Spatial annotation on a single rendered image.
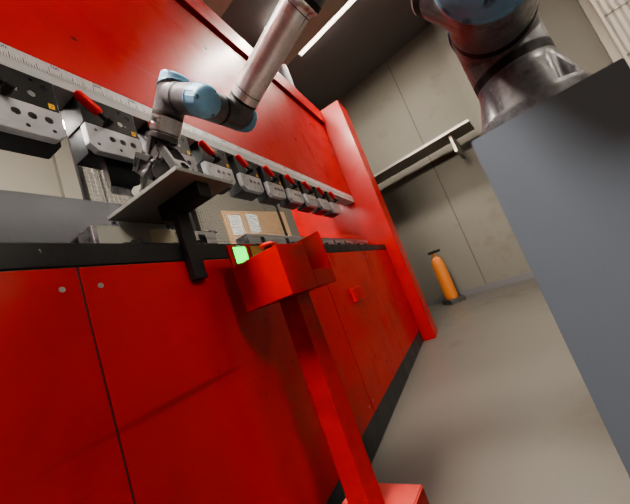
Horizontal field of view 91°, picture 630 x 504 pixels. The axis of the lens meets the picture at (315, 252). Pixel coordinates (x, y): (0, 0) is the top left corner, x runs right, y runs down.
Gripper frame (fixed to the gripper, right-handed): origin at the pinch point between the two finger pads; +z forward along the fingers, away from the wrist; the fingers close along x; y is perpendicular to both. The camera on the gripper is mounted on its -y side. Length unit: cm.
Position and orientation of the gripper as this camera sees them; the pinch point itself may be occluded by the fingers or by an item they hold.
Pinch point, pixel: (154, 210)
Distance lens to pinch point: 95.4
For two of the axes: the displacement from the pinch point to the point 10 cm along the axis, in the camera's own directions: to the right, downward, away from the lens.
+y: -8.6, -3.1, 4.1
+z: -2.7, 9.5, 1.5
